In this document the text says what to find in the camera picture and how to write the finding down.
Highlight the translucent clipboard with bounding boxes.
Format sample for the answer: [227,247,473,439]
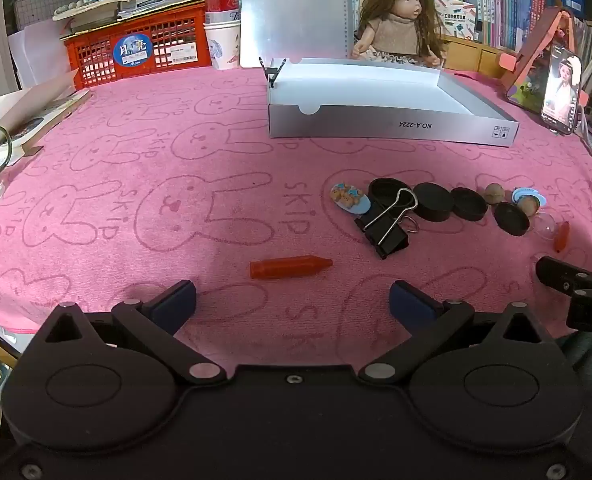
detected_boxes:
[238,0,352,68]

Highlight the black round cap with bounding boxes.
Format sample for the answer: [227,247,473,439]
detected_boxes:
[493,201,531,237]
[367,177,417,211]
[450,187,488,222]
[412,182,454,222]

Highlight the pink rabbit print towel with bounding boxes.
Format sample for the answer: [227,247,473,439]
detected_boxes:
[0,65,592,376]

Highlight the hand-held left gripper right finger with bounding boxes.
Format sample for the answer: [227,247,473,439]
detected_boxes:
[358,280,552,386]

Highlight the red plastic basket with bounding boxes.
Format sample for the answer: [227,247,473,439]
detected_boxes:
[63,2,213,92]

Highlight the brown haired doll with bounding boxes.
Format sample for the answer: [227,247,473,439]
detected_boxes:
[348,0,447,68]

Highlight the wooden drawer shelf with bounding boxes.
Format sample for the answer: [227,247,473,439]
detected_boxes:
[441,35,522,78]

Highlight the white paper cup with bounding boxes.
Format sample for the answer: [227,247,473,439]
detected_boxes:
[203,10,242,71]

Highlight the white paper sheets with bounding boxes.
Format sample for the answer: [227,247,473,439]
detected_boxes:
[8,27,72,86]

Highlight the row of shelved books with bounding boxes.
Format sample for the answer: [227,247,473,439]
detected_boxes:
[348,0,592,53]

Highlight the bear pattern hair clip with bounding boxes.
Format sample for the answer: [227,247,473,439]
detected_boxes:
[330,183,372,215]

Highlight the smartphone with lit screen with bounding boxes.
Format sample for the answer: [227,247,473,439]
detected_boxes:
[541,45,584,136]

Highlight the white stationery print box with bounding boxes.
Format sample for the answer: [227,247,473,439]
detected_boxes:
[433,0,477,41]

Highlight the clear plastic dome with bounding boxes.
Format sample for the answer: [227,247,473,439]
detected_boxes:
[532,212,561,241]

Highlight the small black binder clip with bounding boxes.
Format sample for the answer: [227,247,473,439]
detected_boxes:
[258,56,289,89]

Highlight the silver cardboard box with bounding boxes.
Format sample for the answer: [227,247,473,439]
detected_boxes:
[267,57,519,148]

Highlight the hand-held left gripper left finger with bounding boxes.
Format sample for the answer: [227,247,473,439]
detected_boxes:
[41,280,227,386]

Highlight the large black binder clip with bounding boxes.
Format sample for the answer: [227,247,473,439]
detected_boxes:
[353,187,421,260]

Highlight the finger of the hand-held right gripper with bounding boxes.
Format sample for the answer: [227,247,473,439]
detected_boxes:
[535,256,592,295]

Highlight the open booklet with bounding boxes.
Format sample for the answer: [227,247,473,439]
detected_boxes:
[0,67,94,158]

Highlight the large red plastic cone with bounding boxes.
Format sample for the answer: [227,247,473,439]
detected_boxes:
[249,255,334,280]

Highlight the small red plastic cone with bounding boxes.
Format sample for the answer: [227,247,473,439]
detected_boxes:
[553,221,572,253]

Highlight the pink phone stand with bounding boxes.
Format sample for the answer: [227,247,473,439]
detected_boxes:
[496,7,589,111]

